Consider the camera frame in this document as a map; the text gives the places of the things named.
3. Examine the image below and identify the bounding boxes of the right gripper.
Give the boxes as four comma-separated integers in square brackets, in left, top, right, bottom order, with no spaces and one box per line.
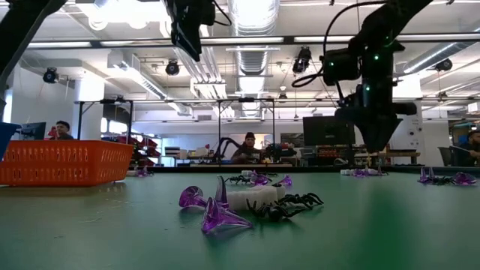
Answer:
[334,97,419,154]

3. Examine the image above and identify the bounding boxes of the wooden desk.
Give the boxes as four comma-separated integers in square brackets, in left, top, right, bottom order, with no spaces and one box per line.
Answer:
[354,148,422,166]

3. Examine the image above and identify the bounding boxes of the white round column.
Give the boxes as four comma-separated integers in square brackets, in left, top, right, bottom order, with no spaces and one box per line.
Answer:
[387,74,425,166]

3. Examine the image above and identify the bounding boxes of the black computer monitor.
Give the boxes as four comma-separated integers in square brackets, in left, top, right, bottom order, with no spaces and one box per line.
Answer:
[302,115,356,147]

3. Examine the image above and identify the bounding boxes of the black ceiling spot lamp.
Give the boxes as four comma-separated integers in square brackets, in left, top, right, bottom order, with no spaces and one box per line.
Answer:
[164,59,181,77]
[291,46,313,75]
[42,67,60,85]
[434,58,454,73]

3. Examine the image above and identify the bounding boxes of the black office chair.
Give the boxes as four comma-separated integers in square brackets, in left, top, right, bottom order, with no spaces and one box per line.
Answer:
[437,145,463,168]

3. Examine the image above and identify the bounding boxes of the person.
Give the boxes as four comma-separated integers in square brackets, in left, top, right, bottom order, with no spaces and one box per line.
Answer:
[52,120,75,141]
[230,131,266,165]
[459,129,480,168]

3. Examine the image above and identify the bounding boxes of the red storage bins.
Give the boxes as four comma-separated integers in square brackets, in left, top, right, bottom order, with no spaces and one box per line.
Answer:
[129,136,161,168]

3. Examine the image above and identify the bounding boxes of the small dark monitor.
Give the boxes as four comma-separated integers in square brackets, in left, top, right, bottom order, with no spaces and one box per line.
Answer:
[20,121,47,140]

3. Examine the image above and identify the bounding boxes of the orange plastic basket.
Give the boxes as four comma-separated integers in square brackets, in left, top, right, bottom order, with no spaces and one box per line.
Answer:
[0,139,135,188]

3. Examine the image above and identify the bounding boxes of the blue plastic basket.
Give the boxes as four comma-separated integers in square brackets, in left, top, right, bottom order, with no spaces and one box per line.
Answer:
[0,121,23,162]

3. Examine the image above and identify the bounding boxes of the black overhead frame beam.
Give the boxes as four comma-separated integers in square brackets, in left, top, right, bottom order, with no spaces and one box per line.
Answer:
[16,32,480,50]

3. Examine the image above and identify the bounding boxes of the silver ventilation duct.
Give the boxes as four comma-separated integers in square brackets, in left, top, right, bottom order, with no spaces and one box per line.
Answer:
[226,0,281,78]

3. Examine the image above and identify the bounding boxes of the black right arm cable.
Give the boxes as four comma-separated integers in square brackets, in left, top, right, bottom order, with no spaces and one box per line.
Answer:
[291,1,389,89]

